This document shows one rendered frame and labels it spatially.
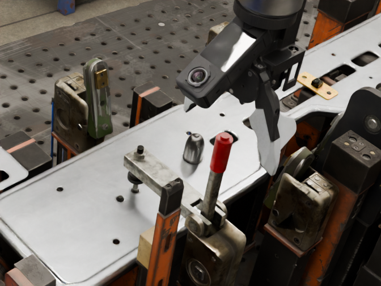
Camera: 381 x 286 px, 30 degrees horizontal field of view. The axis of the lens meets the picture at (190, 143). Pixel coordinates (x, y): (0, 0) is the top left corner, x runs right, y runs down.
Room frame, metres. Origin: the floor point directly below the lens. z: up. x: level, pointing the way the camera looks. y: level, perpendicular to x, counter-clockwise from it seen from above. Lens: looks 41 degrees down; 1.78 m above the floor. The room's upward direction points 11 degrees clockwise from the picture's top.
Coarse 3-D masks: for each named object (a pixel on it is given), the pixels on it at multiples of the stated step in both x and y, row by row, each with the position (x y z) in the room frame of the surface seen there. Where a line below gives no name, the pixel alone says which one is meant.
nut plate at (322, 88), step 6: (306, 72) 1.17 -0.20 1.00; (300, 78) 1.15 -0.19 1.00; (312, 78) 1.16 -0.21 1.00; (318, 78) 1.15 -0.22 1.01; (306, 84) 1.13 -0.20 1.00; (312, 84) 1.13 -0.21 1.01; (318, 84) 1.13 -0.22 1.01; (324, 84) 1.14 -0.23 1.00; (312, 90) 1.12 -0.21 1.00; (318, 90) 1.12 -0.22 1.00; (324, 90) 1.12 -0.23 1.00; (330, 90) 1.13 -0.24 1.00; (324, 96) 1.10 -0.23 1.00; (330, 96) 1.11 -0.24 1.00
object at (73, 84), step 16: (64, 80) 0.95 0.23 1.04; (80, 80) 0.96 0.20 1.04; (64, 96) 0.92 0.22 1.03; (80, 96) 0.92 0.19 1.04; (64, 112) 0.93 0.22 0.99; (80, 112) 0.90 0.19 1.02; (64, 128) 0.92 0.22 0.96; (80, 128) 0.90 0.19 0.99; (64, 144) 0.92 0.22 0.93; (80, 144) 0.90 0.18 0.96; (96, 144) 0.91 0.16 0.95; (64, 160) 0.94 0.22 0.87
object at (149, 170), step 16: (128, 160) 0.76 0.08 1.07; (144, 160) 0.76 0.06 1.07; (128, 176) 0.76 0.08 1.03; (144, 176) 0.74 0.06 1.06; (160, 176) 0.73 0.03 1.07; (176, 176) 0.74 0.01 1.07; (160, 192) 0.71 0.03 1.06; (192, 192) 0.71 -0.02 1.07; (192, 208) 0.68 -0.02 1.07; (208, 224) 0.66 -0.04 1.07
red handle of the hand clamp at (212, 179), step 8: (216, 136) 0.68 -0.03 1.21; (224, 136) 0.68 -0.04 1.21; (216, 144) 0.68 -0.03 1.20; (224, 144) 0.67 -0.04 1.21; (216, 152) 0.67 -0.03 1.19; (224, 152) 0.67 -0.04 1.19; (216, 160) 0.67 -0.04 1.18; (224, 160) 0.67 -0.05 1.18; (216, 168) 0.67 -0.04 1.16; (224, 168) 0.67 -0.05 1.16; (216, 176) 0.67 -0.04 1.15; (208, 184) 0.68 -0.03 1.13; (216, 184) 0.67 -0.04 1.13; (208, 192) 0.68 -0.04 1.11; (216, 192) 0.68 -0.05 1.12; (208, 200) 0.67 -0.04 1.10; (216, 200) 0.68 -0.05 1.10; (208, 208) 0.67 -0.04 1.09; (208, 216) 0.67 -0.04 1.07
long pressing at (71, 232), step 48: (336, 48) 1.29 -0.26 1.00; (336, 96) 1.11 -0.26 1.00; (144, 144) 0.88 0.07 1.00; (240, 144) 0.92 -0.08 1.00; (48, 192) 0.73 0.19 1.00; (96, 192) 0.75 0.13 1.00; (144, 192) 0.77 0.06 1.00; (240, 192) 0.81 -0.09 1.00; (48, 240) 0.64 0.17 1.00; (96, 240) 0.66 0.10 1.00
